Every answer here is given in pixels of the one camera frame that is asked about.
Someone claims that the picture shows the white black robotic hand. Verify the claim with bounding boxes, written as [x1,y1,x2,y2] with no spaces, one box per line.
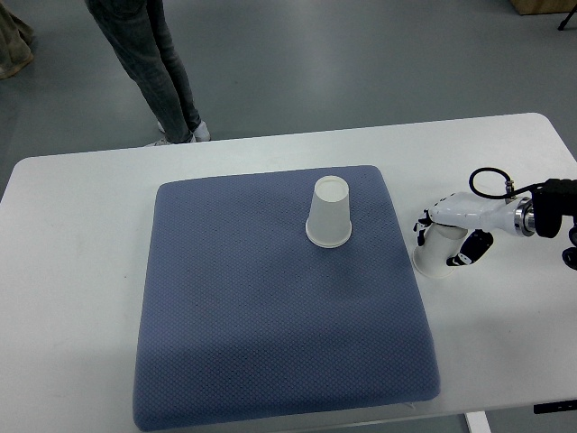
[414,192,536,269]

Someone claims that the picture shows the white paper cup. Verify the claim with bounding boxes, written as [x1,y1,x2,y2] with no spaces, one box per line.
[306,175,352,248]
[412,223,468,279]

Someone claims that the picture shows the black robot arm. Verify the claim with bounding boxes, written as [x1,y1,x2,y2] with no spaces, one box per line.
[531,179,576,270]

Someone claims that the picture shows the white paper cup on cushion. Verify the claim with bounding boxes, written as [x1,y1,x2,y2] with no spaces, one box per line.
[306,175,352,248]

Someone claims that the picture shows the white table leg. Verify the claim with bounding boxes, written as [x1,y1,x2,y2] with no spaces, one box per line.
[464,411,491,433]

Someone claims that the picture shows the black tripod leg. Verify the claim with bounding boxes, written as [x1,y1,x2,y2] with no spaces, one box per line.
[557,6,577,31]

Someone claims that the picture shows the black desk control panel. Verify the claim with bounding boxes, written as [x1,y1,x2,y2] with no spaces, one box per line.
[533,400,577,415]

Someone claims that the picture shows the cardboard box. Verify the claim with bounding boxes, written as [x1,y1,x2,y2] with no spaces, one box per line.
[509,0,576,15]

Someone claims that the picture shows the blue mesh cushion pad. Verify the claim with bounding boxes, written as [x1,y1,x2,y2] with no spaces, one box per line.
[133,165,440,431]

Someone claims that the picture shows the person in grey jeans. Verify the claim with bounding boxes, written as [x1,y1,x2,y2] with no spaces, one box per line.
[86,0,211,146]

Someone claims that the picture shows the black cable loop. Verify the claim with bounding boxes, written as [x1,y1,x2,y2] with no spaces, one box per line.
[469,167,549,200]

